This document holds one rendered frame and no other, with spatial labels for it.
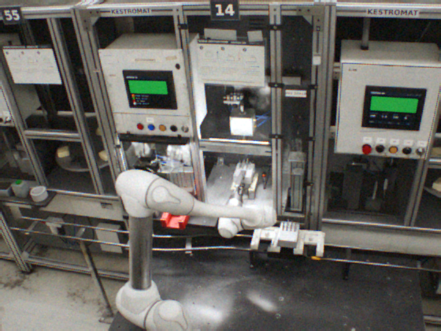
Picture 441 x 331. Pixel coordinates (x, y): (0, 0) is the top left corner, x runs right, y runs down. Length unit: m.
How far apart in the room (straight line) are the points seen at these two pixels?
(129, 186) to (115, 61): 0.66
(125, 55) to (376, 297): 1.70
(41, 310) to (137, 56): 2.08
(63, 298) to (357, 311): 2.11
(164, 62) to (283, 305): 1.31
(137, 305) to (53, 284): 1.62
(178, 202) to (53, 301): 1.98
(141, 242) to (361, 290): 1.15
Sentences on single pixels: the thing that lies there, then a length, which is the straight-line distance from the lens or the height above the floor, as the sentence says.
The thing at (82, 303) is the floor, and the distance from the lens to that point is 3.42.
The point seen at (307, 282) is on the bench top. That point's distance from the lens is 2.41.
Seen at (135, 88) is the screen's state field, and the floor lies 1.64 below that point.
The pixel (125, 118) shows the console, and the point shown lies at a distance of 2.31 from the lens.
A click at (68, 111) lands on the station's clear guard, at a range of 2.51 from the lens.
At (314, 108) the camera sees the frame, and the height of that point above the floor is 1.57.
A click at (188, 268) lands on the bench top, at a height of 0.68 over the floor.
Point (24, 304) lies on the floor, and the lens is 3.60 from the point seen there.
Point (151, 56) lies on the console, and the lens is 2.09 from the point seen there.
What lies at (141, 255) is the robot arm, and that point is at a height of 1.15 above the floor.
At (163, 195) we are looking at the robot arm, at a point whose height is 1.50.
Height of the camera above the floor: 2.54
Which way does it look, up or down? 35 degrees down
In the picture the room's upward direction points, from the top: 5 degrees counter-clockwise
